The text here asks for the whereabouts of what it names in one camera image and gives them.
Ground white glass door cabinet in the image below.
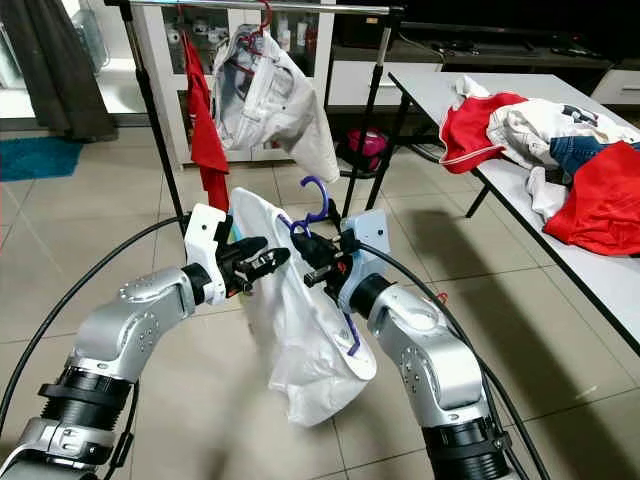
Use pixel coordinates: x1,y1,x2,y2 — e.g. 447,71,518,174
130,0,337,167

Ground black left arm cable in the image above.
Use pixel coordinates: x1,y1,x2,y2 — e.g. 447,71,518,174
0,215,192,403

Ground pink floor appliance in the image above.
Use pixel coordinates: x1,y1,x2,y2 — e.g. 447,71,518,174
345,127,392,174

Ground red hanger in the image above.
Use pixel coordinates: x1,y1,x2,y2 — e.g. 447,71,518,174
240,0,274,51

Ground white table with black legs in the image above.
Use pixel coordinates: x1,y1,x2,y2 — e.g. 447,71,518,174
365,72,640,357

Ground grey curtain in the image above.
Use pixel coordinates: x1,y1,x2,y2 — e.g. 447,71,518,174
3,0,119,142

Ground purple hanger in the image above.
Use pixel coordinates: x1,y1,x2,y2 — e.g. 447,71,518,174
278,175,362,360

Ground metal clothes rack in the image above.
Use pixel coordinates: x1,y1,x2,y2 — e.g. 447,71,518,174
102,0,407,273

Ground black television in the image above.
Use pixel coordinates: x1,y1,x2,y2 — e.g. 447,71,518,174
335,0,640,57

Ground white drawer unit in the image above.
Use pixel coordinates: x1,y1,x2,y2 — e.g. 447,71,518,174
330,60,640,108

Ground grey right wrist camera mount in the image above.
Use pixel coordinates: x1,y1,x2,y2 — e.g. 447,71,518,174
338,208,392,314

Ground teal floor mat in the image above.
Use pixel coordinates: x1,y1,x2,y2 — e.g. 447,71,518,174
0,137,89,184

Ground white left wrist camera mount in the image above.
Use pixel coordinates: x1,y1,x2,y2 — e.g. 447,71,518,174
185,205,242,302

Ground white cloth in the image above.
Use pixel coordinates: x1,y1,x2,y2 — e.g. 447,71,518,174
525,165,572,224
452,75,492,102

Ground white jeans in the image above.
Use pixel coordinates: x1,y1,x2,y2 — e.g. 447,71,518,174
213,25,341,185

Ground red garment with white trim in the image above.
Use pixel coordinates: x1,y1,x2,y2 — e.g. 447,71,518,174
438,92,530,177

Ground blue jeans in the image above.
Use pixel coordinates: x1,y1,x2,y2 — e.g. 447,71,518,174
550,135,612,182

